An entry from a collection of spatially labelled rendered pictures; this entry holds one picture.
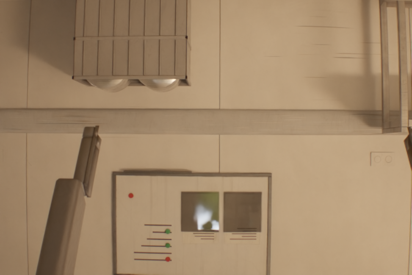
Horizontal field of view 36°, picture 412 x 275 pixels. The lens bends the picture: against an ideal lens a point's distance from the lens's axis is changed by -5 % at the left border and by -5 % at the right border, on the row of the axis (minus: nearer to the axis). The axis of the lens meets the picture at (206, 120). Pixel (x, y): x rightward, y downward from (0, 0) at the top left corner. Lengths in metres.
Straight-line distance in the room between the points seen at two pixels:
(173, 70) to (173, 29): 0.21
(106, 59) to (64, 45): 0.69
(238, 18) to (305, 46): 0.43
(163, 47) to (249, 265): 1.41
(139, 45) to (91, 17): 0.30
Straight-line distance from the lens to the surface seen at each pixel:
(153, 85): 3.42
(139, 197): 3.90
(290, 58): 3.92
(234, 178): 3.86
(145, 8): 3.41
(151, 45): 3.37
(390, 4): 3.95
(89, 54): 3.42
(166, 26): 3.38
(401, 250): 4.07
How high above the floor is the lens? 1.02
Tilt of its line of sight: 2 degrees down
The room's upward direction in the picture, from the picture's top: 180 degrees counter-clockwise
